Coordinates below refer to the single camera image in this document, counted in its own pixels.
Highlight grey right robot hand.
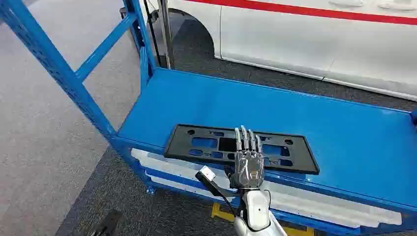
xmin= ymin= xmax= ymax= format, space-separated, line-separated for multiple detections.
xmin=227 ymin=125 xmax=265 ymax=190

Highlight black plastic mounting plate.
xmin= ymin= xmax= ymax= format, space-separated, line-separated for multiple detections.
xmin=163 ymin=124 xmax=321 ymax=176

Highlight long white panel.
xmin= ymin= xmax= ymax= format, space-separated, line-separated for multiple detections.
xmin=131 ymin=148 xmax=403 ymax=229
xmin=145 ymin=173 xmax=237 ymax=203

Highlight blue steel rack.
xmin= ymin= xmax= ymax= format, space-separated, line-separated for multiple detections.
xmin=0 ymin=0 xmax=417 ymax=236

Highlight white car body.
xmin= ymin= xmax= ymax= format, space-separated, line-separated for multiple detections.
xmin=140 ymin=0 xmax=417 ymax=102

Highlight steel stand pole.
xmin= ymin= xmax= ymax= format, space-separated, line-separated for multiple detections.
xmin=157 ymin=0 xmax=176 ymax=70

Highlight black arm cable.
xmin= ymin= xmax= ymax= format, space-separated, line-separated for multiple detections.
xmin=213 ymin=184 xmax=238 ymax=218

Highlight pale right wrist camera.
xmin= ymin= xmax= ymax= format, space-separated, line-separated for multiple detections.
xmin=195 ymin=165 xmax=236 ymax=198

